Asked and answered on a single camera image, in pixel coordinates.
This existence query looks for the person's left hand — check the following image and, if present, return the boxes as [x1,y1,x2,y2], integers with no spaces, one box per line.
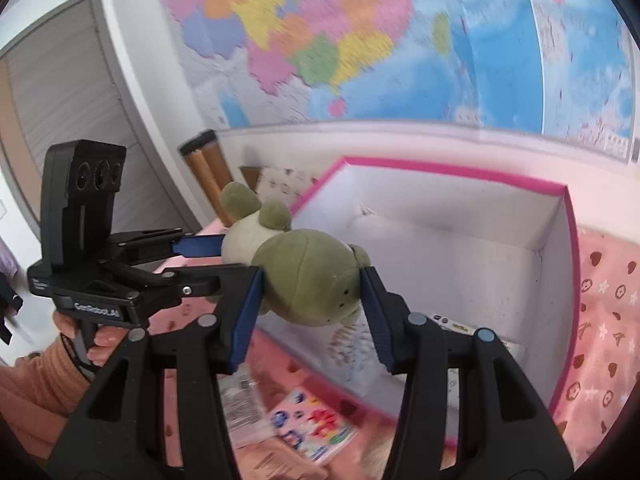
[52,310,132,367]

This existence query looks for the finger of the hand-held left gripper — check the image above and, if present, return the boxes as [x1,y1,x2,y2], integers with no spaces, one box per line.
[107,260,223,311]
[109,228,227,266]

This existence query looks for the clear plastic packet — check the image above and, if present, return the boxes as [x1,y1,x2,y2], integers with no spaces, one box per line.
[217,366,271,449]

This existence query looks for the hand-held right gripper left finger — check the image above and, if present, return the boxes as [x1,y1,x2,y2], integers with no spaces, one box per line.
[45,265,266,480]

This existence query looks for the copper thermos bottle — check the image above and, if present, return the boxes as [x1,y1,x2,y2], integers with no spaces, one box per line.
[179,129,237,227]

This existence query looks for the colourful printed packet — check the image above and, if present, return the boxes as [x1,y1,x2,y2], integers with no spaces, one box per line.
[267,387,359,466]

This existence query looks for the white printed sheet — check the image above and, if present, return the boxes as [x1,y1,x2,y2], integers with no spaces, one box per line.
[239,165,321,211]

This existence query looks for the pink cardboard box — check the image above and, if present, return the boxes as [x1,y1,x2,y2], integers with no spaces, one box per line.
[200,156,581,449]

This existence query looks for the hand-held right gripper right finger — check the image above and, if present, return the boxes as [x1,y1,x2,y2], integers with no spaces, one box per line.
[360,265,576,480]

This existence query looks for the grey door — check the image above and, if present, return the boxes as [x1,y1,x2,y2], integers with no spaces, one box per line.
[0,0,202,241]

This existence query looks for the blue wall map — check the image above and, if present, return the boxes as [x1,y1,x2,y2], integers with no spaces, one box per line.
[520,0,640,164]

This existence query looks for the colourful wall map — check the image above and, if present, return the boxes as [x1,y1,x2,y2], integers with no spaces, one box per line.
[155,0,546,134]

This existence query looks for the green plush frog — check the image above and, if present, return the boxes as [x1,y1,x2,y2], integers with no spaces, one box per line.
[220,181,373,329]

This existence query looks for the pink printed blanket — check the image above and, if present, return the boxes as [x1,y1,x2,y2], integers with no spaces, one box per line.
[145,225,640,480]

